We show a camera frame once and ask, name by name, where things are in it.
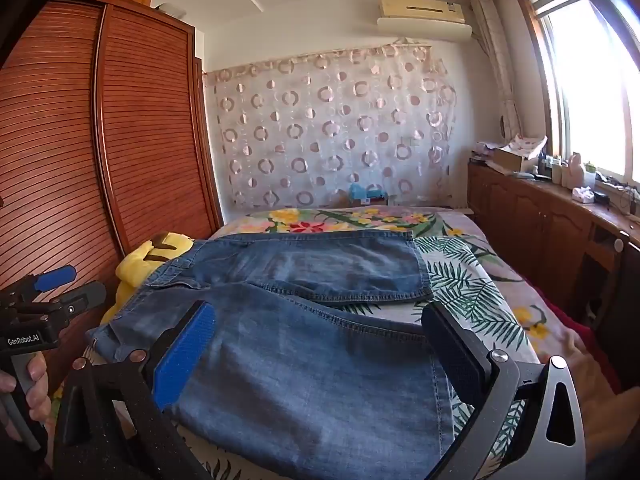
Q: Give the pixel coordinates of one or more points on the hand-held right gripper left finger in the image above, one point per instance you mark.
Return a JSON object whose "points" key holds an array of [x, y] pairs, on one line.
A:
{"points": [[184, 357]]}

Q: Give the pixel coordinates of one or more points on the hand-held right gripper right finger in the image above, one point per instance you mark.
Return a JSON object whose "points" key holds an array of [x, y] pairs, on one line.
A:
{"points": [[452, 355]]}

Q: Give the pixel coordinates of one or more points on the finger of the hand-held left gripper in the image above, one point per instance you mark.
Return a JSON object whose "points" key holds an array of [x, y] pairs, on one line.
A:
{"points": [[85, 294], [55, 278]]}

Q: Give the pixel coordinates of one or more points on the blue denim pants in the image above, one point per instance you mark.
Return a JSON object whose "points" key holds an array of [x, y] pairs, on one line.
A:
{"points": [[310, 360]]}

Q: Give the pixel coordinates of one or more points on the person's left hand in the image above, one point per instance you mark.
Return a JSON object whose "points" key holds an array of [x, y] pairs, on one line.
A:
{"points": [[39, 390]]}

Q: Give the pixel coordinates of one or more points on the yellow plush toy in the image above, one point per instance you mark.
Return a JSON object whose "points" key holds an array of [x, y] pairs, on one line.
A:
{"points": [[132, 270]]}

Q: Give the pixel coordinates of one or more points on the floral leaf print bed sheet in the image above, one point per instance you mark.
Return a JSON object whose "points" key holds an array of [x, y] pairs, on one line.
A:
{"points": [[465, 270]]}

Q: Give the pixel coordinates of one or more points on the red blanket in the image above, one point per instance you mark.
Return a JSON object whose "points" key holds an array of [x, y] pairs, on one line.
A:
{"points": [[585, 370]]}

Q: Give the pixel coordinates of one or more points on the wooden sideboard cabinet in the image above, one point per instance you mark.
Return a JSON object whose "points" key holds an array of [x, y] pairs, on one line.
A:
{"points": [[540, 230]]}

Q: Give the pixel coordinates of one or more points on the wooden slatted wardrobe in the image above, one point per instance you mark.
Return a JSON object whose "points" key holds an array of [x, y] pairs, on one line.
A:
{"points": [[125, 135]]}

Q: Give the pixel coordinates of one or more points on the blue toy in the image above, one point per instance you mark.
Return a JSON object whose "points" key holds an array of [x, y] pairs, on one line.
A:
{"points": [[362, 194]]}

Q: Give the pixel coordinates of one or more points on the white tissue pack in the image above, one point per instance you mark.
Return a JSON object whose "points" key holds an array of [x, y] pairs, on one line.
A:
{"points": [[582, 195]]}

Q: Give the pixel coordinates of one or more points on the white bottle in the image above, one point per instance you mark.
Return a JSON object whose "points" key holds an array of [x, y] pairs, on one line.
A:
{"points": [[572, 172]]}

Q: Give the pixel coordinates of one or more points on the circle patterned sheer curtain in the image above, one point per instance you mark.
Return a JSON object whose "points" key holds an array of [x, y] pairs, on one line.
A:
{"points": [[330, 125]]}

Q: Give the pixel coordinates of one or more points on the white bundled window curtain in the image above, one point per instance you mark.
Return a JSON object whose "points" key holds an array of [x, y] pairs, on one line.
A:
{"points": [[495, 60]]}

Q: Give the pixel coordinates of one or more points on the wooden framed window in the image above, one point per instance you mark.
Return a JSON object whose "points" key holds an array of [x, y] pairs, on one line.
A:
{"points": [[590, 85]]}

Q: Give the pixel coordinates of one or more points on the white wall air conditioner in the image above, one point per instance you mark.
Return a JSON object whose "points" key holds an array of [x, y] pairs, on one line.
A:
{"points": [[425, 17]]}

